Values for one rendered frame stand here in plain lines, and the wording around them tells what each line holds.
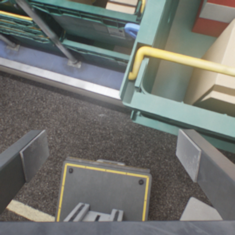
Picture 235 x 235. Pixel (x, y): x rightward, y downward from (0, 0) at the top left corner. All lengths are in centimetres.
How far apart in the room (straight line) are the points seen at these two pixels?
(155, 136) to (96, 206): 77
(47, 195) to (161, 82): 169
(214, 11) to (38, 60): 105
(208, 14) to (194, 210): 159
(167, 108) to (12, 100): 201
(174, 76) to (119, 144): 125
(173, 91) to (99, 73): 69
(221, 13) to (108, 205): 130
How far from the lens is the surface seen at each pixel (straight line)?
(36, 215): 207
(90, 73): 110
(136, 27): 55
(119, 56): 82
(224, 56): 29
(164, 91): 46
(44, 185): 195
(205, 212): 184
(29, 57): 132
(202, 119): 22
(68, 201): 151
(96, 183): 140
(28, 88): 206
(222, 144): 53
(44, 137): 16
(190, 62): 22
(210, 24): 49
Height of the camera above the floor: 163
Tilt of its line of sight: 81 degrees down
